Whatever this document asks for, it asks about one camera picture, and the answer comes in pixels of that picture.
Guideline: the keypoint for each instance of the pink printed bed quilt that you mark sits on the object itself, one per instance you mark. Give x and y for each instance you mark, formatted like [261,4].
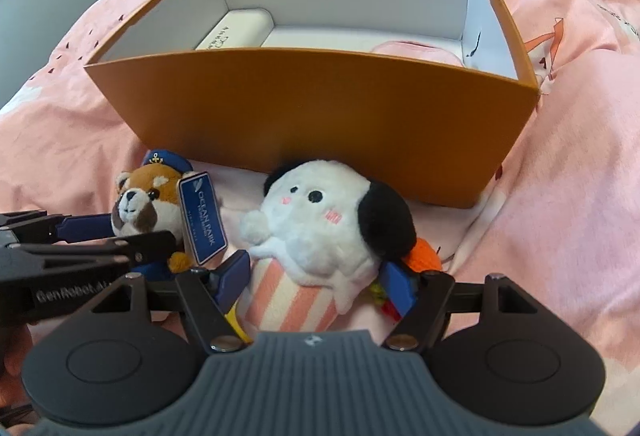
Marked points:
[563,220]

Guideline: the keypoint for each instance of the pink fabric pouch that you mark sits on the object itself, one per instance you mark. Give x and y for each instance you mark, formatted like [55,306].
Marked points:
[417,51]

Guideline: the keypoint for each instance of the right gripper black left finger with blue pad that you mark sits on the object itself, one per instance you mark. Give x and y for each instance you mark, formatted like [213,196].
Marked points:
[203,298]

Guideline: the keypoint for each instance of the white dog plush toy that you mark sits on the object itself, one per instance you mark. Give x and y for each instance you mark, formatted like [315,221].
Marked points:
[316,242]

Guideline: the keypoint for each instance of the orange crochet ball charm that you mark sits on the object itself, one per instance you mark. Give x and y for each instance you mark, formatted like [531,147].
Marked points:
[415,265]

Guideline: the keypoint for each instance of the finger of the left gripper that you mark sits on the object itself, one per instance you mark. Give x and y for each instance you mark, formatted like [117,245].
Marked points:
[41,227]
[137,250]

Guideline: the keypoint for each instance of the white rectangular case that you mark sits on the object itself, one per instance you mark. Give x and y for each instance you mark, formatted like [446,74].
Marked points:
[239,29]

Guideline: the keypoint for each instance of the large orange storage box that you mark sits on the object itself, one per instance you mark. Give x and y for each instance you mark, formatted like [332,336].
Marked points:
[314,90]

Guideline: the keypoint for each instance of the red panda plush toy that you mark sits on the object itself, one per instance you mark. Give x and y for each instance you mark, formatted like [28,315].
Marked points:
[166,194]

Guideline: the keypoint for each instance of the person's left hand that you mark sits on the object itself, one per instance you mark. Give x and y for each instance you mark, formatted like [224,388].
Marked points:
[18,346]

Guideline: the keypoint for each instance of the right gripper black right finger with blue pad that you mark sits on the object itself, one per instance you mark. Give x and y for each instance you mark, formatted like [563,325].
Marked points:
[425,303]

